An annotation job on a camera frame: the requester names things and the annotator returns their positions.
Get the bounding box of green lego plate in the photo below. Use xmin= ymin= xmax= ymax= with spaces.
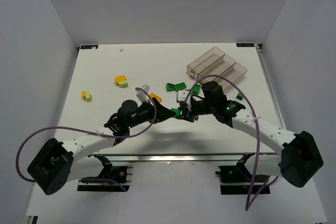
xmin=174 ymin=82 xmax=186 ymax=91
xmin=166 ymin=83 xmax=176 ymax=92

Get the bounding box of green curved lego brick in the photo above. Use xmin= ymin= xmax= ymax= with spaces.
xmin=171 ymin=109 xmax=181 ymax=118

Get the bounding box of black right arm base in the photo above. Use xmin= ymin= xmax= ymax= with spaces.
xmin=214 ymin=155 xmax=271 ymax=196

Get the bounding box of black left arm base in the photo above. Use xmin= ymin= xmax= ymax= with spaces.
xmin=77 ymin=154 xmax=133 ymax=193

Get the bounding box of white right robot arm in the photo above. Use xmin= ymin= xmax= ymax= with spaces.
xmin=176 ymin=81 xmax=324 ymax=188

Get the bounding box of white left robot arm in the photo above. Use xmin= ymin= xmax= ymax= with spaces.
xmin=27 ymin=99 xmax=175 ymax=195

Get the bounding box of orange flat lego brick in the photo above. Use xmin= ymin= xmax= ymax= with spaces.
xmin=150 ymin=93 xmax=162 ymax=103

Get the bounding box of green stacked lego brick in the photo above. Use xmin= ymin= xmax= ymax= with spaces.
xmin=192 ymin=84 xmax=201 ymax=95

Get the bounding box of light green lego brick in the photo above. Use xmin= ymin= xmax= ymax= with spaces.
xmin=118 ymin=80 xmax=129 ymax=88

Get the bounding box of orange rounded lego brick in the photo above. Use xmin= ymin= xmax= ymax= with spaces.
xmin=114 ymin=75 xmax=127 ymax=85

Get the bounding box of clear three-compartment plastic container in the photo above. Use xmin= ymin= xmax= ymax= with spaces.
xmin=186 ymin=47 xmax=247 ymax=84

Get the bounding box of pale green small lego brick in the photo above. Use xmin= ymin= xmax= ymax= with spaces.
xmin=85 ymin=93 xmax=92 ymax=101

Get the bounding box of orange small lego brick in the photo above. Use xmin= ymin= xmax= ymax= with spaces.
xmin=81 ymin=91 xmax=89 ymax=100

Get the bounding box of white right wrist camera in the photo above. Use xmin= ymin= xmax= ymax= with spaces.
xmin=176 ymin=90 xmax=191 ymax=110

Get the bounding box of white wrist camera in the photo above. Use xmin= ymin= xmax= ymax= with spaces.
xmin=135 ymin=84 xmax=150 ymax=103
xmin=176 ymin=90 xmax=191 ymax=110

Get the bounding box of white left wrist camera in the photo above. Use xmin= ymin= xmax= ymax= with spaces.
xmin=135 ymin=84 xmax=150 ymax=103

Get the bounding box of aluminium front rail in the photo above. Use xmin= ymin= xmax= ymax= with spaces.
xmin=48 ymin=152 xmax=284 ymax=164

